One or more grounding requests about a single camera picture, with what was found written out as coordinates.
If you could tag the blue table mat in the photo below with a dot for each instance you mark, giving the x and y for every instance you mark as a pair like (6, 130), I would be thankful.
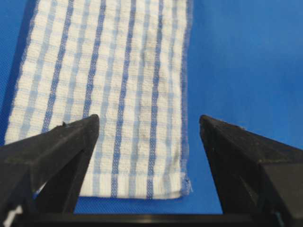
(244, 66)

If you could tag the blue white checked towel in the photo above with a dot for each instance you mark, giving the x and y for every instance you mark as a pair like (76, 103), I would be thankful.
(125, 61)

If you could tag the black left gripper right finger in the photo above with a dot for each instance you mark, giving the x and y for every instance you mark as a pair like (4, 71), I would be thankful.
(259, 181)

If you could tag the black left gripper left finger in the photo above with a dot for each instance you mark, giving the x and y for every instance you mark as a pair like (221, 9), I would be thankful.
(44, 173)

